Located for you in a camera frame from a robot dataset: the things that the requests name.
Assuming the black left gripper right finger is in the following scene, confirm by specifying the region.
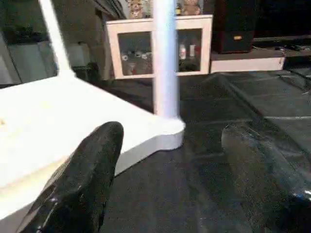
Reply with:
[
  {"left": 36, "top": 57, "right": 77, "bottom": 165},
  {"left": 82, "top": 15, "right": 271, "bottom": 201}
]
[{"left": 221, "top": 122, "right": 311, "bottom": 233}]

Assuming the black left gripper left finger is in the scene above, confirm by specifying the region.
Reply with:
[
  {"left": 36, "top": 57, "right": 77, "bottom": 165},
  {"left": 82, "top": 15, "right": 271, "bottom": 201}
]
[{"left": 17, "top": 121, "right": 125, "bottom": 233}]

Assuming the white plastic table top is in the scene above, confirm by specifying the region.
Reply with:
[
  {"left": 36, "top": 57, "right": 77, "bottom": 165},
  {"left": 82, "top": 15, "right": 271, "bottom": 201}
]
[{"left": 0, "top": 72, "right": 186, "bottom": 221}]

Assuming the white plastic table leg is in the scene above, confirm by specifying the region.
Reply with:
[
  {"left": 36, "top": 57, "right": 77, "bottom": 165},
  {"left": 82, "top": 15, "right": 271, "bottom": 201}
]
[
  {"left": 39, "top": 0, "right": 76, "bottom": 78},
  {"left": 152, "top": 0, "right": 181, "bottom": 120}
]

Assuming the black work mat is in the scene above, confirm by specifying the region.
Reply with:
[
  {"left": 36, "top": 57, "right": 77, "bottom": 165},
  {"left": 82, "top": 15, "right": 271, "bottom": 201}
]
[{"left": 87, "top": 68, "right": 311, "bottom": 233}]

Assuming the white drawer unit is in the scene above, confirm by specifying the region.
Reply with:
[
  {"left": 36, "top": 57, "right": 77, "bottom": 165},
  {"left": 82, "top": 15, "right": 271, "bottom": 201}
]
[{"left": 210, "top": 48, "right": 287, "bottom": 74}]

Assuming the white glass-door cabinet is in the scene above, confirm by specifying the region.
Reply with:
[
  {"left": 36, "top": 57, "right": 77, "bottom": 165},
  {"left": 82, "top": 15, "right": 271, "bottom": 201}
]
[{"left": 106, "top": 15, "right": 213, "bottom": 81}]

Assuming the black speaker box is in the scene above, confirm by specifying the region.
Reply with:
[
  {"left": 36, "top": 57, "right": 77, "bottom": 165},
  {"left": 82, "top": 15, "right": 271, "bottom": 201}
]
[{"left": 214, "top": 0, "right": 256, "bottom": 55}]

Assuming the beige plush figure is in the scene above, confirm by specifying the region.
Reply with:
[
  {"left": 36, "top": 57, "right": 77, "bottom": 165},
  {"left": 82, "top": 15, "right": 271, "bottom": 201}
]
[
  {"left": 182, "top": 0, "right": 202, "bottom": 16},
  {"left": 127, "top": 0, "right": 146, "bottom": 19}
]

